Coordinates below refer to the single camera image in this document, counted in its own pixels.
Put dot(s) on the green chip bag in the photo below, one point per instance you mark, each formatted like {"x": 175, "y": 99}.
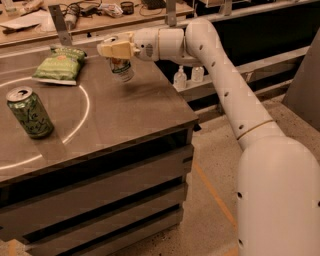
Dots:
{"x": 62, "y": 66}

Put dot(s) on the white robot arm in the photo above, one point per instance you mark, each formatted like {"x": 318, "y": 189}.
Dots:
{"x": 278, "y": 189}

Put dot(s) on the clear sanitizer bottle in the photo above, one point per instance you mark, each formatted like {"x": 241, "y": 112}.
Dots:
{"x": 197, "y": 74}
{"x": 180, "y": 78}

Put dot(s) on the left metal bracket post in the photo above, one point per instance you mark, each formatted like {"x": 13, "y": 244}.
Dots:
{"x": 59, "y": 23}

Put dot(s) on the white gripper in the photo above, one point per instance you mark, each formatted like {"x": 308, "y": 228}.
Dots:
{"x": 146, "y": 45}

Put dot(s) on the right clear sanitizer bottle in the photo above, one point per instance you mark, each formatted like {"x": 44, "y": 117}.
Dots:
{"x": 197, "y": 74}

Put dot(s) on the dark round cup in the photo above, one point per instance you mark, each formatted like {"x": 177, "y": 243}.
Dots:
{"x": 127, "y": 7}

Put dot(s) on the metal bracket post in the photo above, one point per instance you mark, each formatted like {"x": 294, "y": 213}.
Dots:
{"x": 59, "y": 23}
{"x": 170, "y": 18}

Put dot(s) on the middle metal bracket post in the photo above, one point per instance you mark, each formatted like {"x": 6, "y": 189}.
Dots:
{"x": 170, "y": 18}

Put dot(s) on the white green 7up can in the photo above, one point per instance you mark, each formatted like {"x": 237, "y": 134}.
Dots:
{"x": 121, "y": 69}

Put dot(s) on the crumpled plastic wrapper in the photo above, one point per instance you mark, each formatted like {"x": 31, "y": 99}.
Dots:
{"x": 112, "y": 10}

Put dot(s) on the left clear sanitizer bottle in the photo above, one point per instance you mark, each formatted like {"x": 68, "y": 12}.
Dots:
{"x": 180, "y": 78}

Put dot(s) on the white paper sheets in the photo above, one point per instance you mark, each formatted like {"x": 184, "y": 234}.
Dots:
{"x": 39, "y": 17}

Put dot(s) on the green arizona tea can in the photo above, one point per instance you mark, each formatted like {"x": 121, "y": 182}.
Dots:
{"x": 28, "y": 109}

